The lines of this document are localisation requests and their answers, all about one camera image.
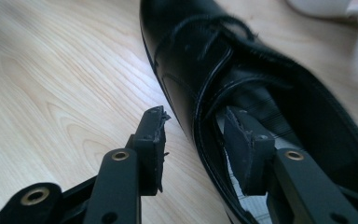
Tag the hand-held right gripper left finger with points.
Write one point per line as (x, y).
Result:
(150, 149)

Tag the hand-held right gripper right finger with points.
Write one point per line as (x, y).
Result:
(245, 155)

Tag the black leather shoe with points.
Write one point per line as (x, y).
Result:
(192, 62)

